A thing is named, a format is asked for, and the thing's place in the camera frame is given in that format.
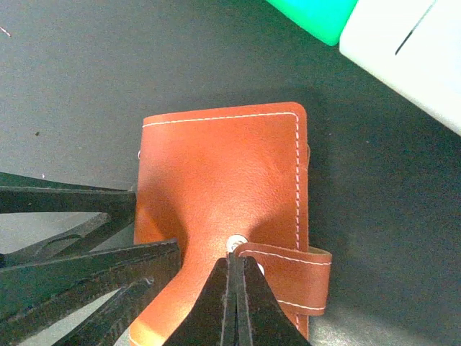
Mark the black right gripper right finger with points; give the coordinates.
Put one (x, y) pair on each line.
(259, 318)

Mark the white bin with blue cards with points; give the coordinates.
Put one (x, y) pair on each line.
(414, 48)

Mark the brown leather card holder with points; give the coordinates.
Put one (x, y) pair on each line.
(231, 179)

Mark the green bin with black cards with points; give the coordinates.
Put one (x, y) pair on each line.
(323, 19)

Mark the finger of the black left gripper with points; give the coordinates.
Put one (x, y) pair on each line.
(114, 209)
(36, 295)

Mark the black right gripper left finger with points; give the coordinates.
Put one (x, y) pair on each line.
(211, 320)

